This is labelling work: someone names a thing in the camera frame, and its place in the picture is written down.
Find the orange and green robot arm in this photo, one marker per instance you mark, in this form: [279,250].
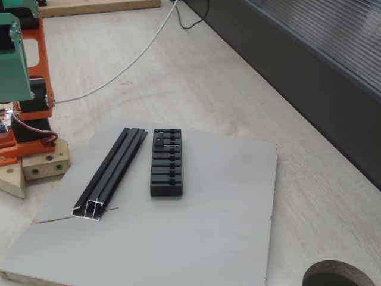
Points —
[43,74]

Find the black slotted holder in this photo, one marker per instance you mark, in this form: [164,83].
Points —
[166,190]

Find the beige wooden block with hole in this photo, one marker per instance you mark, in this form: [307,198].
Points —
[12,178]

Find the grey chipboard panel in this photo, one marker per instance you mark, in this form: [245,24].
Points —
[178,238]

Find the pale wooden base block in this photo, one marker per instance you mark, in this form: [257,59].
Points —
[44,169]

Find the long wooden plank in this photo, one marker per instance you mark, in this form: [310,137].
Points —
[104,7]

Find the red controller circuit board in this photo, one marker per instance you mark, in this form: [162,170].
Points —
[3,119]

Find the white horizontal window blinds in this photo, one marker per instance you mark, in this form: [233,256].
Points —
[342,29]

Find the black aluminium profile rail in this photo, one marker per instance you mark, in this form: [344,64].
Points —
[116,167]

